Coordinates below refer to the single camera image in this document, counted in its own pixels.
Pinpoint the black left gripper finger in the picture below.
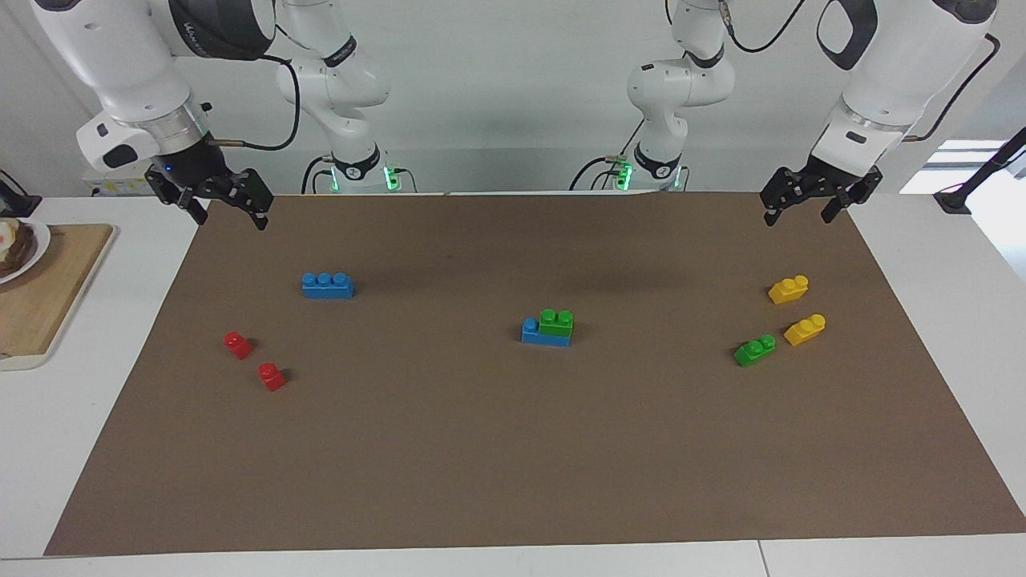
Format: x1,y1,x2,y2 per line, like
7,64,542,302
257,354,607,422
822,168,883,224
760,167,805,228

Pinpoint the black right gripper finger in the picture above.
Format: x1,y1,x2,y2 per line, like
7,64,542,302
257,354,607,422
220,168,275,232
147,171,211,227

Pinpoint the blue three-stud block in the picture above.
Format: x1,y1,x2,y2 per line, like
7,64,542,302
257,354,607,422
301,272,355,301
521,317,572,348

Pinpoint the yellow two-stud block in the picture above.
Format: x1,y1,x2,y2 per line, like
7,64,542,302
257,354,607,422
783,313,827,348
767,275,810,305

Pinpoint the white box with yellow labels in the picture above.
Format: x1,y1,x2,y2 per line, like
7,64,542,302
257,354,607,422
83,164,155,198

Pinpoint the white plate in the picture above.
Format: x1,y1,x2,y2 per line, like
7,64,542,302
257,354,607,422
0,216,52,286

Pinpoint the wooden cutting board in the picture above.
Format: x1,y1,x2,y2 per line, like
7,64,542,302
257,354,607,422
0,223,117,371

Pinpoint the brown toast with egg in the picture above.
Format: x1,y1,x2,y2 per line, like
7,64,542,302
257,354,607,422
0,218,38,273

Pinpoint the brown table mat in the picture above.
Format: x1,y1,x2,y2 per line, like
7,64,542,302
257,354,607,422
44,191,1026,556

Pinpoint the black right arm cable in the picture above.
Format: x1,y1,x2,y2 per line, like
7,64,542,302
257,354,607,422
204,24,302,153

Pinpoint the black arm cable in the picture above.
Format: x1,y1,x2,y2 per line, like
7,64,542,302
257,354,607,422
204,24,302,153
719,0,1003,143

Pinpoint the black right base cable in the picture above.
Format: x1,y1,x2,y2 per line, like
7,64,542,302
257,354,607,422
301,155,337,194

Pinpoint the black base cable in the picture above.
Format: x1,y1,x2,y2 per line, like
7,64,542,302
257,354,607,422
301,155,337,194
569,119,646,193

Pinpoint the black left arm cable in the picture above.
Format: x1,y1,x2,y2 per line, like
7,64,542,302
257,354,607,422
719,0,1003,143

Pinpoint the grey right wrist strap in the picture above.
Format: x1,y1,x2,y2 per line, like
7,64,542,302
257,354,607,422
170,0,277,62

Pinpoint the black left base cable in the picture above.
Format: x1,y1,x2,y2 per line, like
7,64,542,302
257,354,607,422
569,119,646,193

